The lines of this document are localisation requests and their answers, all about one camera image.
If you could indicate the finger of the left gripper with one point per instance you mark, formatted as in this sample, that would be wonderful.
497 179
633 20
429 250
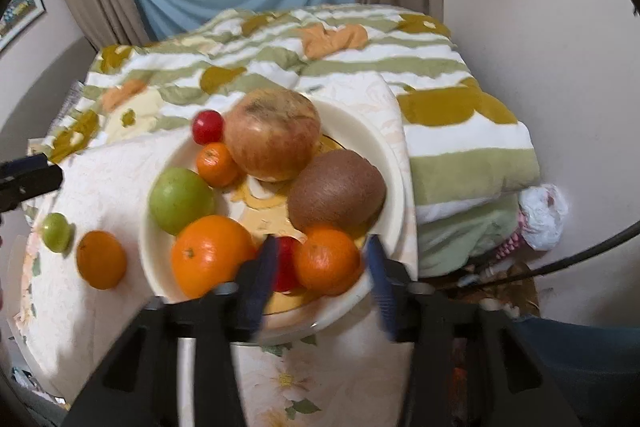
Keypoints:
29 185
17 167

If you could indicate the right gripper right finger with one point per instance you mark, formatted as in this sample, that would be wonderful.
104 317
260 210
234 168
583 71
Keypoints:
390 288

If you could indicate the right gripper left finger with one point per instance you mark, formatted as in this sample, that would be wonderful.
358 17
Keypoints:
255 280

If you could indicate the small red cherry tomato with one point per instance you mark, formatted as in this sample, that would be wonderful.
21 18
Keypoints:
207 127

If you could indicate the small green lime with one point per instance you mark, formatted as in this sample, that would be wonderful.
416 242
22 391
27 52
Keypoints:
56 232

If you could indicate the grey headboard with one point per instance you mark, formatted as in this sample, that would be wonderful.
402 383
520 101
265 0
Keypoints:
30 116

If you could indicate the white floral tablecloth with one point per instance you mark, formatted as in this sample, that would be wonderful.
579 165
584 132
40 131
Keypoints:
347 375

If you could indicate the brown kiwi fruit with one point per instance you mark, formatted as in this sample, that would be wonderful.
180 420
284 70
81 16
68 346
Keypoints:
340 189

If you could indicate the large red-yellow apple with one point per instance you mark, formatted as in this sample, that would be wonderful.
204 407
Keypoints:
272 134

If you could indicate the green striped floral quilt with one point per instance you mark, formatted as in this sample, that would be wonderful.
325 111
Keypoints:
469 155

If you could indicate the white plastic bag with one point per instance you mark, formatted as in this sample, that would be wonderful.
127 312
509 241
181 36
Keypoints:
543 211

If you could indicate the framed wall picture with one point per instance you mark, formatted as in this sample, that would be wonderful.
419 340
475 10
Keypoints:
17 17

